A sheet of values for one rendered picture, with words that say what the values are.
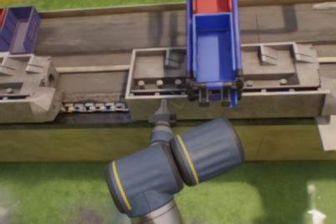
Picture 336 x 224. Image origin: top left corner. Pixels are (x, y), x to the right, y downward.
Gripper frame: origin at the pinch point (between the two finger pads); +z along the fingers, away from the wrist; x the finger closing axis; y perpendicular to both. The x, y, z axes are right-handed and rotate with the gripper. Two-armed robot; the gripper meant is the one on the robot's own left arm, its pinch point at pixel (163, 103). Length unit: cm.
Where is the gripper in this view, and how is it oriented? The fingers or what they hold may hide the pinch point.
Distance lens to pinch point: 176.1
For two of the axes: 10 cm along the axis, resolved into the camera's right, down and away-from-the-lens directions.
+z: 0.6, -7.9, 6.1
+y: -1.2, -6.1, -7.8
